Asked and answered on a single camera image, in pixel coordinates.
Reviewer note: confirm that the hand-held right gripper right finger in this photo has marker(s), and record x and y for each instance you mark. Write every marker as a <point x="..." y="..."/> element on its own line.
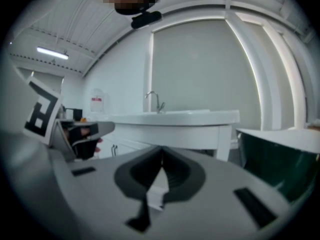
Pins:
<point x="212" y="209"/>

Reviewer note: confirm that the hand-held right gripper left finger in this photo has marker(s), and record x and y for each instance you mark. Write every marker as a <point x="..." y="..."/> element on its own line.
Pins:
<point x="100" y="184"/>

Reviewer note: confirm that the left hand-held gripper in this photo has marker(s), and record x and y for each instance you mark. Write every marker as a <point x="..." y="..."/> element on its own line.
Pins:
<point x="40" y="114"/>

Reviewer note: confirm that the person's left hand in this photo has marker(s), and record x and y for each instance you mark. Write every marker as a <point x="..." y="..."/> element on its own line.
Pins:
<point x="100" y="141"/>

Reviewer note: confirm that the black box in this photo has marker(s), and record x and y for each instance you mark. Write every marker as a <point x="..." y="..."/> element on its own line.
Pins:
<point x="75" y="114"/>

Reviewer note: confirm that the chrome faucet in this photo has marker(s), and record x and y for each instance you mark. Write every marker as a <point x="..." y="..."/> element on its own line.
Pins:
<point x="157" y="101"/>

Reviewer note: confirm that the white vanity cabinet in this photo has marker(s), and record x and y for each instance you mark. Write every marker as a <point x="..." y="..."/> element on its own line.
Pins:
<point x="225" y="144"/>

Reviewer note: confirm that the white tub with green shell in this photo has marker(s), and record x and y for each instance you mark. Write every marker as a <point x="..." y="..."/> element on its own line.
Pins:
<point x="280" y="159"/>

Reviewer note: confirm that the ceiling tube lamp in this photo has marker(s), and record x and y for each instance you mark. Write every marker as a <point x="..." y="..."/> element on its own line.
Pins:
<point x="53" y="53"/>

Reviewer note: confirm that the white wall box red label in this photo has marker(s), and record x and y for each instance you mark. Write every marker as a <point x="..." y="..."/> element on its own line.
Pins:
<point x="98" y="100"/>

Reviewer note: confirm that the black head-worn camera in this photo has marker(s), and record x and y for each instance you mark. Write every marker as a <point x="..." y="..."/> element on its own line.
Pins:
<point x="146" y="19"/>

